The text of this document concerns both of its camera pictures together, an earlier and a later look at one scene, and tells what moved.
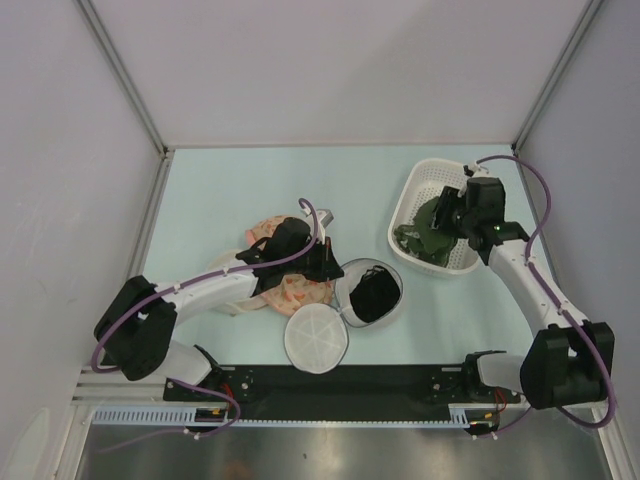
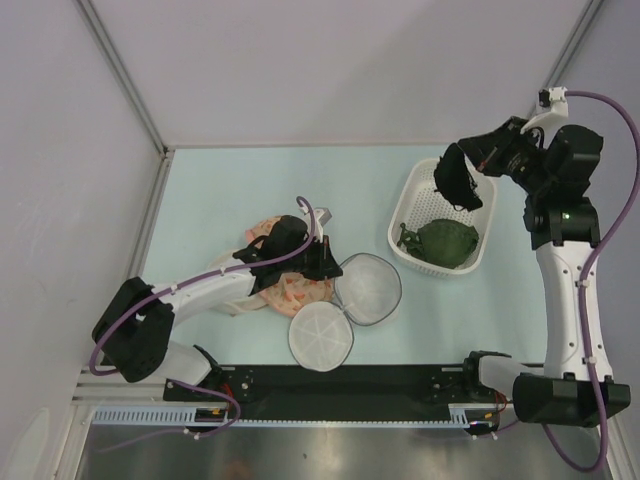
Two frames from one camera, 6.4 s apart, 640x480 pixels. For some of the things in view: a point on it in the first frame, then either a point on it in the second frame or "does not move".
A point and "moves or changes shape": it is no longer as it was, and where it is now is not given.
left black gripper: [327, 267] does not move
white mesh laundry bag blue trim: [316, 335] does not move
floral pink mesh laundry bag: [290, 293] does not move
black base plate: [341, 391] does not move
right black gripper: [446, 203] to [489, 149]
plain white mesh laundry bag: [227, 259] does not move
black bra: [375, 294] to [453, 182]
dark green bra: [420, 240] moves or changes shape
